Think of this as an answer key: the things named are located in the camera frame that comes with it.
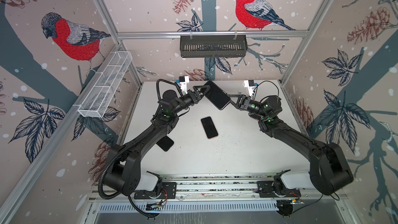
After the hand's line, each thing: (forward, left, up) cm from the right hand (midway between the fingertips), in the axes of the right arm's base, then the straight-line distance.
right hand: (225, 101), depth 68 cm
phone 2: (+4, +8, -32) cm, 33 cm away
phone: (+2, +3, 0) cm, 4 cm away
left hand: (+4, +8, +3) cm, 9 cm away
